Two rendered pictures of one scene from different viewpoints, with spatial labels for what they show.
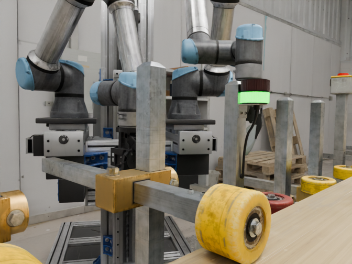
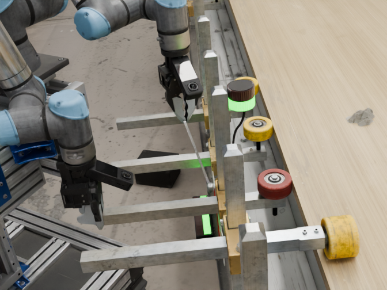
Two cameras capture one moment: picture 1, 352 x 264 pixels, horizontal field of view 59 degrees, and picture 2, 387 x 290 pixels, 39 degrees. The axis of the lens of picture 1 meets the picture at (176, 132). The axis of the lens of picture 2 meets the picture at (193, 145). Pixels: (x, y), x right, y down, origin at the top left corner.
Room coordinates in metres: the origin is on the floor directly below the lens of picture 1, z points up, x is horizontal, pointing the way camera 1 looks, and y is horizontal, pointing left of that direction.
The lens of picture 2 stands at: (-0.02, 0.65, 1.69)
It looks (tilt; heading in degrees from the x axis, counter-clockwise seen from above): 33 degrees down; 316
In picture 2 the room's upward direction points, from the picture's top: 6 degrees counter-clockwise
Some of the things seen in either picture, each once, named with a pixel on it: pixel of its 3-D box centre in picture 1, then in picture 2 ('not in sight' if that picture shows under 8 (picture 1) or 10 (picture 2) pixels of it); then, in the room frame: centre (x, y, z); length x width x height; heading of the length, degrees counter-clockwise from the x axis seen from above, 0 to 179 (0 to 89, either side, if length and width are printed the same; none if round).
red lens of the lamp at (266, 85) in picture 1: (254, 86); (241, 90); (0.66, -0.17, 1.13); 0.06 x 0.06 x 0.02
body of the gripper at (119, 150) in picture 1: (129, 147); (80, 179); (0.89, 0.13, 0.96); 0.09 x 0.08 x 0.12; 46
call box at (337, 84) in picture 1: (342, 86); not in sight; (1.24, -0.66, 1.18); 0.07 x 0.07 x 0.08; 46
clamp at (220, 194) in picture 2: not in sight; (228, 198); (0.68, -0.12, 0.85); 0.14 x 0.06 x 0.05; 136
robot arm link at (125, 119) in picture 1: (130, 120); (78, 149); (0.89, 0.13, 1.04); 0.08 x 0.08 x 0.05
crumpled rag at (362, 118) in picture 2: not in sight; (363, 114); (0.56, -0.54, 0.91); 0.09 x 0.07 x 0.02; 80
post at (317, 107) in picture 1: (315, 170); (208, 88); (1.05, -0.48, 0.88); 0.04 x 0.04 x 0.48; 46
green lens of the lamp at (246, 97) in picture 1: (254, 97); (241, 100); (0.66, -0.17, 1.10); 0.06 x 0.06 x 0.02
